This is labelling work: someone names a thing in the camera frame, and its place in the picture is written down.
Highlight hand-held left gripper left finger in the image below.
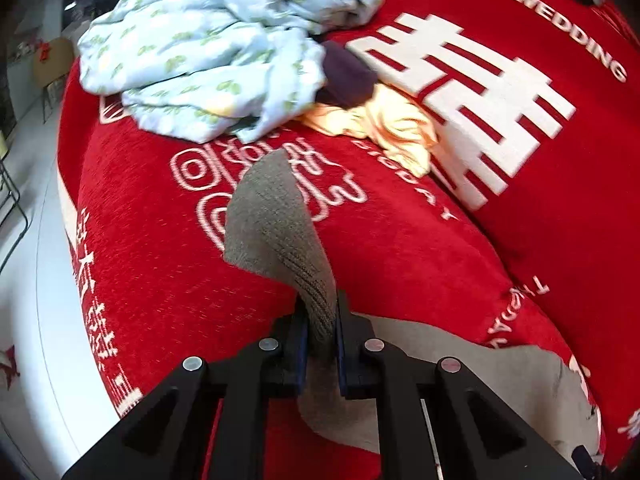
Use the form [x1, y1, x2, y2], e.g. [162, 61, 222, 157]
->
[62, 304, 309, 480]

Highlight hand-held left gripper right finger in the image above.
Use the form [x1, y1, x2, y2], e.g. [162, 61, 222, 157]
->
[334, 290, 585, 480]

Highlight grey knit garment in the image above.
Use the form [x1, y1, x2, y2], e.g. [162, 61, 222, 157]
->
[222, 149, 603, 468]

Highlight red printed sofa cover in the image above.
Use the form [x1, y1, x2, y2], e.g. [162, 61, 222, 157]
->
[56, 0, 640, 480]

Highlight yellow orange garment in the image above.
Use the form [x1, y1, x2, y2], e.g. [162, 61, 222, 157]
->
[300, 84, 441, 178]

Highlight dark purple garment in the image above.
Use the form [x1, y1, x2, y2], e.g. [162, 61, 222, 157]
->
[316, 40, 379, 110]

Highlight light blue printed quilt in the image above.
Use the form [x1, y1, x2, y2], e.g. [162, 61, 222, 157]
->
[77, 0, 386, 145]

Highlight round wooden chair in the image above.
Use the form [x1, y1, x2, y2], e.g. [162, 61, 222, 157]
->
[31, 36, 76, 123]

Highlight black metal wire frame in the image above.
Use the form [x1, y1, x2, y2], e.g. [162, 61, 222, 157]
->
[0, 152, 31, 273]

